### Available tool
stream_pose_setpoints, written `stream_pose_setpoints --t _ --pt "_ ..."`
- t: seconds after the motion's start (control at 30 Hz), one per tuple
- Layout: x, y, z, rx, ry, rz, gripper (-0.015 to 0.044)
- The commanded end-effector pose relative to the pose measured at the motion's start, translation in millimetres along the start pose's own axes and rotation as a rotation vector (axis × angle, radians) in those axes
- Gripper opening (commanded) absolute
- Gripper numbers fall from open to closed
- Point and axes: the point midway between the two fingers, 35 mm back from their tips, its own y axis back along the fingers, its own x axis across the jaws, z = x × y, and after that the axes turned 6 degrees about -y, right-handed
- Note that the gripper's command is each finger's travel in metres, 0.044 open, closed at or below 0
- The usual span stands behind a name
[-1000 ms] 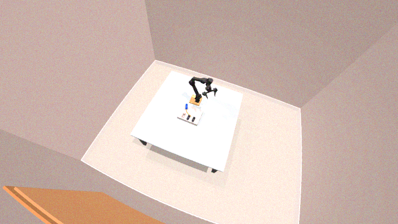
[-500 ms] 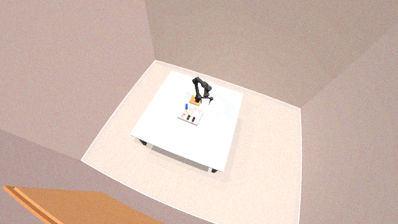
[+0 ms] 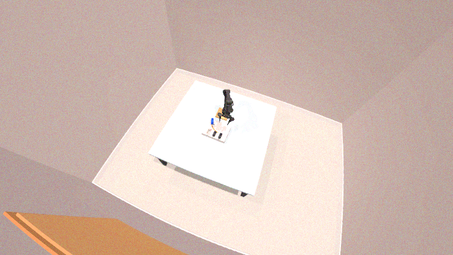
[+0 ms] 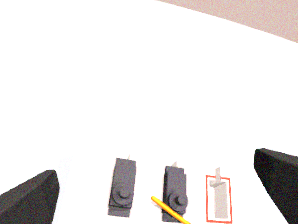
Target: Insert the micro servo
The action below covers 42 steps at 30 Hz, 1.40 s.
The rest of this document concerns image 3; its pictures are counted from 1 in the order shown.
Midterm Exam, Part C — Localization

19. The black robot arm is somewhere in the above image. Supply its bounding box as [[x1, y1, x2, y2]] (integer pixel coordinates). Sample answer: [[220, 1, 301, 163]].
[[222, 89, 234, 119]]

